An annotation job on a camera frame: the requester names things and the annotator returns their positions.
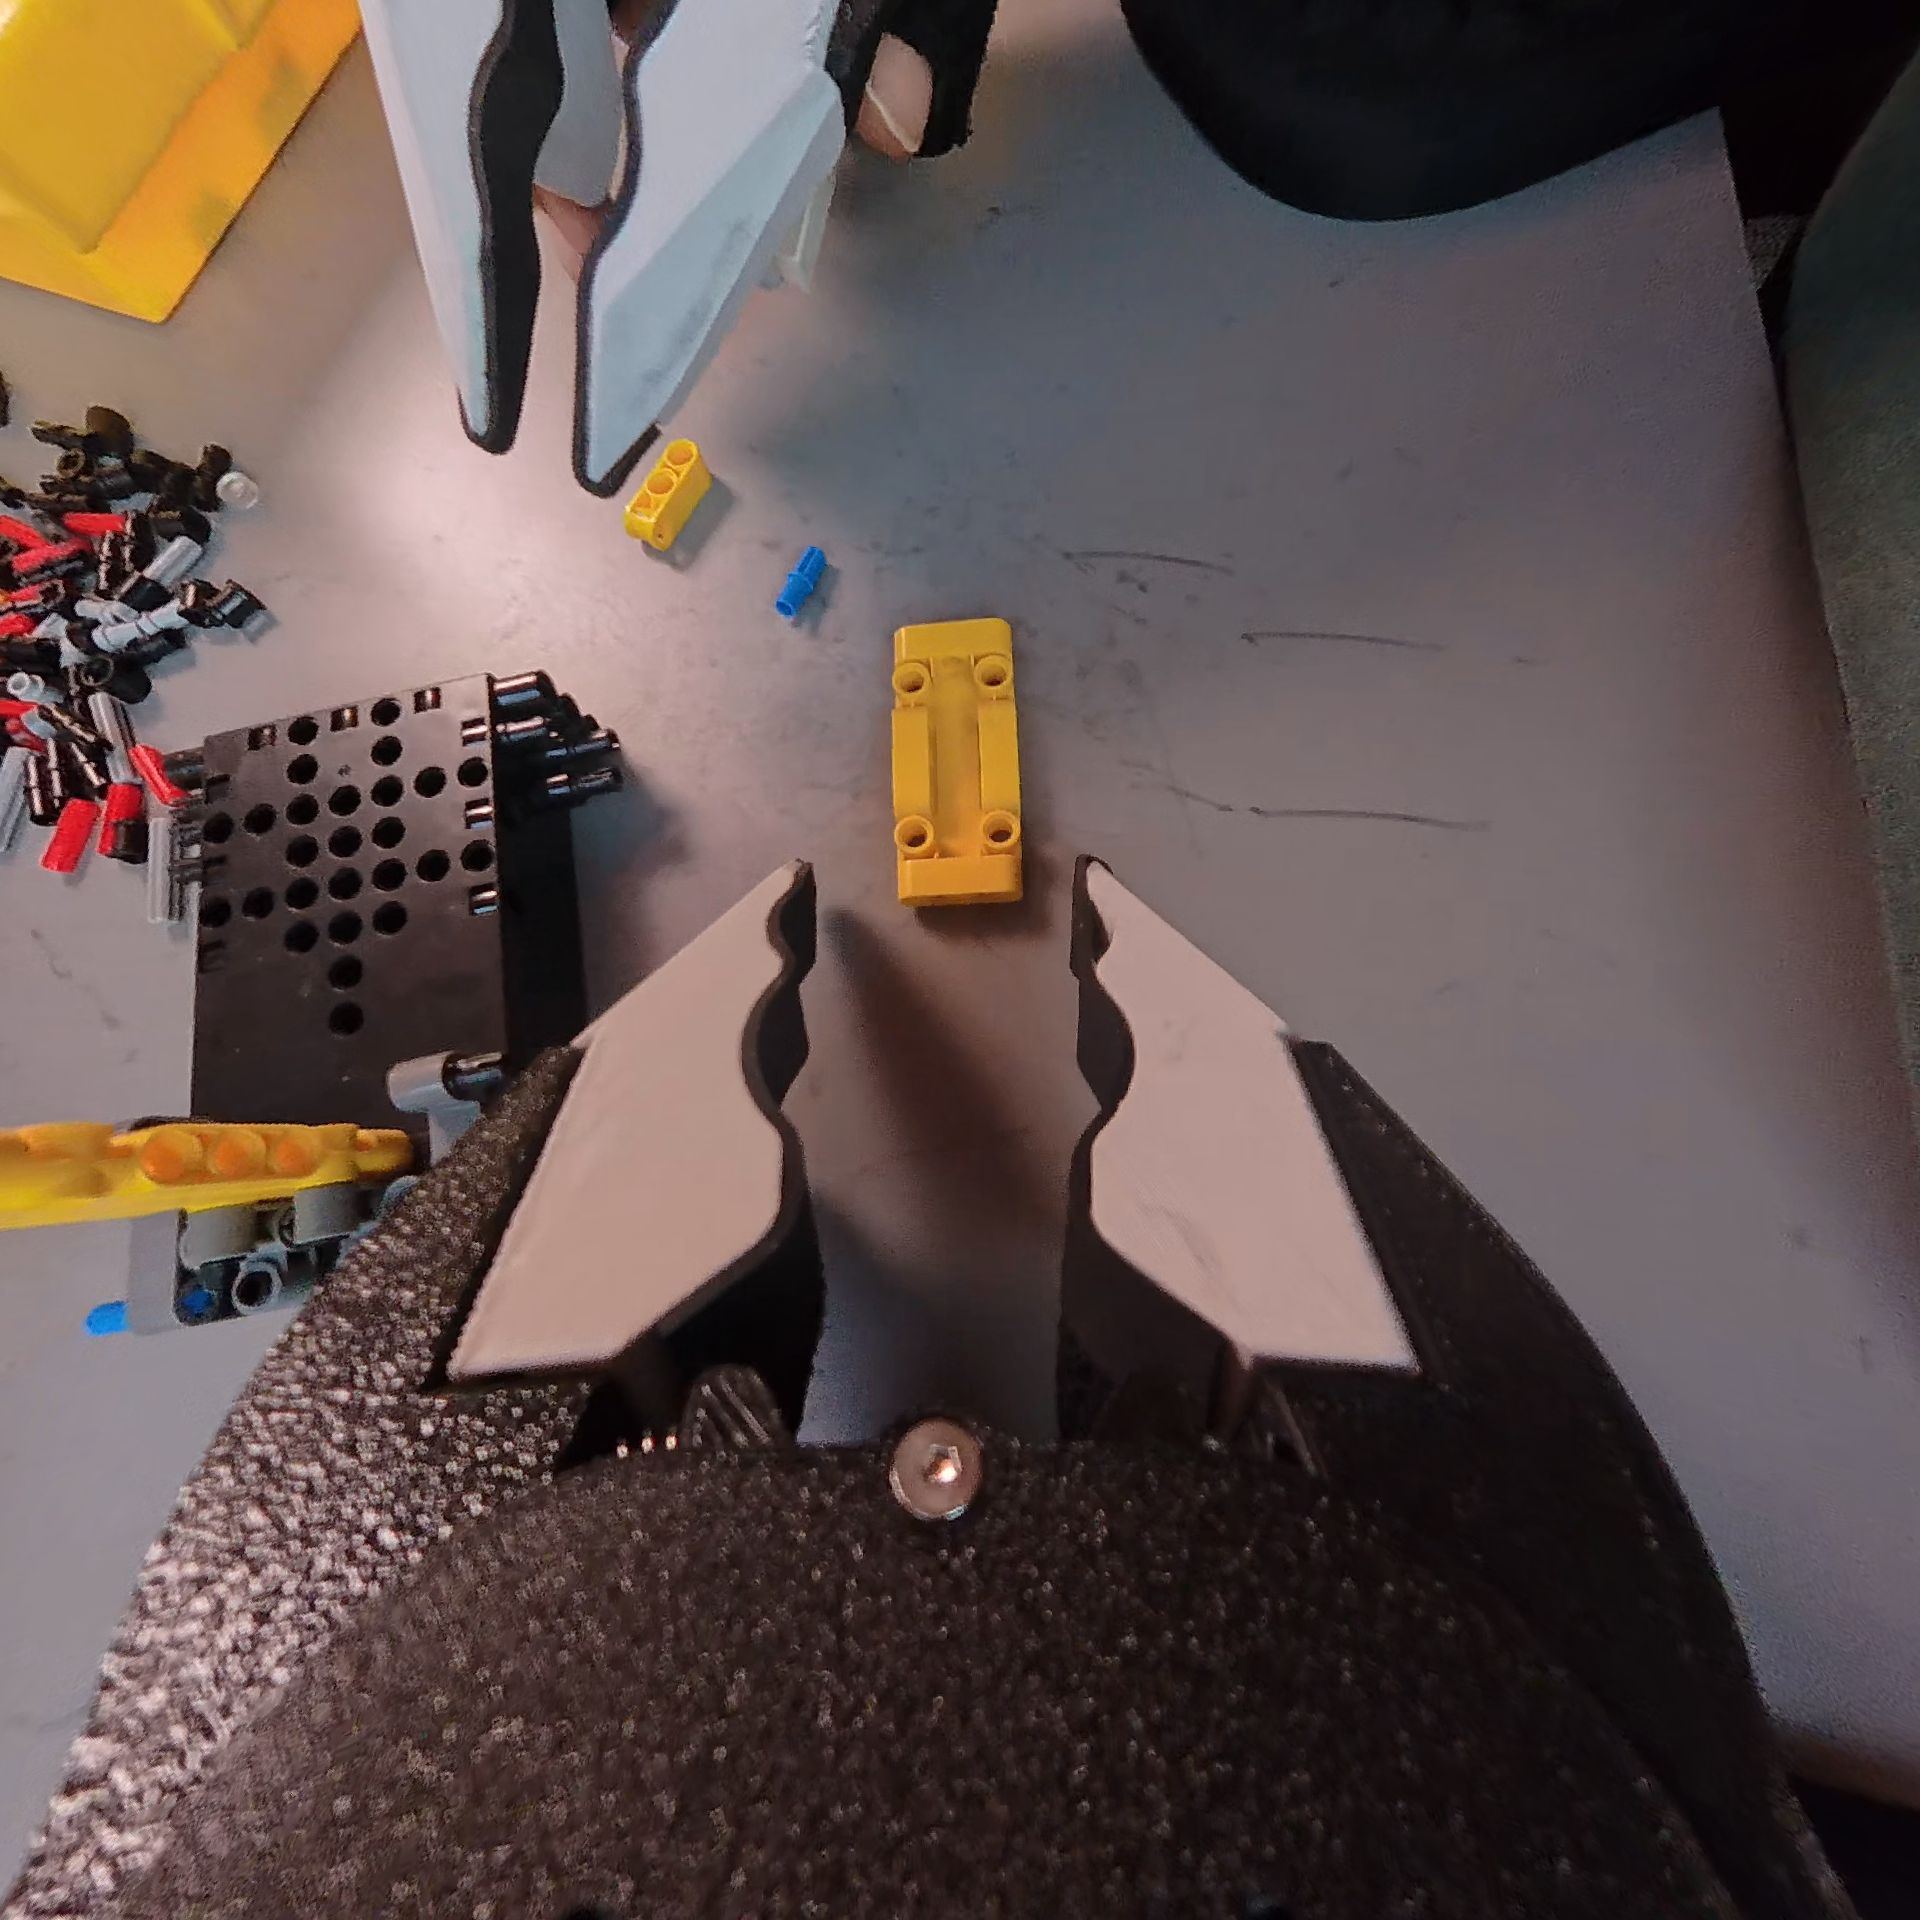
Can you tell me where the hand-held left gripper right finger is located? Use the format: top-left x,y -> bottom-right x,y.
1064,859 -> 1418,1384

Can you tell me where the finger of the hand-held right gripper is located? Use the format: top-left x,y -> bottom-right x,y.
564,0 -> 851,501
355,0 -> 566,457

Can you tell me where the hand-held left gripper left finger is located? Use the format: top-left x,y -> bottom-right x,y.
450,864 -> 819,1388

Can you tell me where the yellow storage bin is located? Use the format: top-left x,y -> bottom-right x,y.
0,0 -> 365,327

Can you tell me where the small yellow lego beam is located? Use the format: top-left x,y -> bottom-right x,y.
622,437 -> 712,559

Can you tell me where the black lego model yellow beam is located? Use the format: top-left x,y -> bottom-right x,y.
0,672 -> 626,1340

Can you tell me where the yellow lego panel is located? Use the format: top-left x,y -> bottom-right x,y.
890,616 -> 1031,912

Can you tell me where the pile of loose lego pieces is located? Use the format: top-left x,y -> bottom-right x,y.
0,371 -> 271,877

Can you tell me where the person's right hand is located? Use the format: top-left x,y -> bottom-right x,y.
826,0 -> 1002,160

